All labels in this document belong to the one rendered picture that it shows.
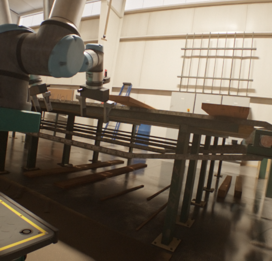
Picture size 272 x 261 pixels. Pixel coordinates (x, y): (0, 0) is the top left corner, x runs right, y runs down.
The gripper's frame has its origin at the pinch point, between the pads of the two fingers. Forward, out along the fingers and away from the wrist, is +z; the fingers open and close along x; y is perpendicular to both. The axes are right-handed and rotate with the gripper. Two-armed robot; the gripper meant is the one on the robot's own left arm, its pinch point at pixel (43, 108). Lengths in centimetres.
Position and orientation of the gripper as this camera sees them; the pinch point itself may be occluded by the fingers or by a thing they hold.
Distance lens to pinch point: 132.4
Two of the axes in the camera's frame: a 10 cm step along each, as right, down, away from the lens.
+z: 2.0, 9.5, 2.4
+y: 5.8, -3.2, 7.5
